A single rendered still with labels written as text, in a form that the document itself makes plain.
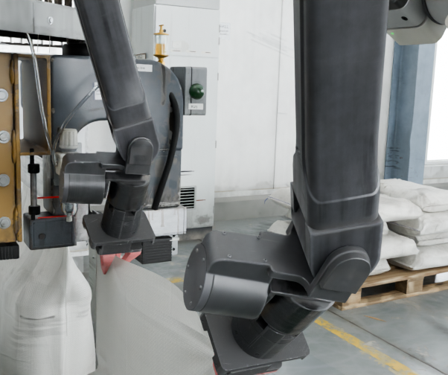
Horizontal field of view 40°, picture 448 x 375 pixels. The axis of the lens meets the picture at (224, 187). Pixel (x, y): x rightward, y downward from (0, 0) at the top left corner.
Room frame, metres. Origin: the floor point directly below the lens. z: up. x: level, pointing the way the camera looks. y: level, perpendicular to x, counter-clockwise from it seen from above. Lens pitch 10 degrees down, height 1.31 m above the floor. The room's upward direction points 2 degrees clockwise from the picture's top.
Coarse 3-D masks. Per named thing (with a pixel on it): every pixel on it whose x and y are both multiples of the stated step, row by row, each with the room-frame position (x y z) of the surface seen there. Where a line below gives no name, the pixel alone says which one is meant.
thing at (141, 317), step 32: (96, 256) 1.04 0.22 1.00; (96, 288) 1.04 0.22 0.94; (128, 288) 0.94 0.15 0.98; (160, 288) 0.87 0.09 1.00; (96, 320) 1.04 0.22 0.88; (128, 320) 0.80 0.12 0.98; (160, 320) 0.73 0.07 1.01; (192, 320) 0.76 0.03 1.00; (96, 352) 1.04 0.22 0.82; (128, 352) 0.80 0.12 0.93; (160, 352) 0.73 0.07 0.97; (192, 352) 0.68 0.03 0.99
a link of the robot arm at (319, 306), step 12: (276, 288) 0.49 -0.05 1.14; (288, 288) 0.50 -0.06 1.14; (300, 288) 0.50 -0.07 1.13; (276, 300) 0.51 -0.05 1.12; (288, 300) 0.50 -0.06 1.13; (300, 300) 0.50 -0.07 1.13; (312, 300) 0.50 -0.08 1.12; (324, 300) 0.50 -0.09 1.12; (264, 312) 0.52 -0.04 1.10; (276, 312) 0.51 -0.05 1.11; (288, 312) 0.50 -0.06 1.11; (300, 312) 0.50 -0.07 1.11; (312, 312) 0.50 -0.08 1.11; (276, 324) 0.52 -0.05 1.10; (288, 324) 0.51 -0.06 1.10; (300, 324) 0.51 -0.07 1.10
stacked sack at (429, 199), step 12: (384, 180) 4.46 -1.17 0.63; (396, 180) 4.49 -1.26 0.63; (384, 192) 4.21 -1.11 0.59; (396, 192) 4.13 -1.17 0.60; (408, 192) 4.08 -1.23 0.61; (420, 192) 4.05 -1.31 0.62; (432, 192) 4.04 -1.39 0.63; (444, 192) 4.09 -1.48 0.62; (420, 204) 3.94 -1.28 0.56; (432, 204) 3.97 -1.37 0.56; (444, 204) 3.99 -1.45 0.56
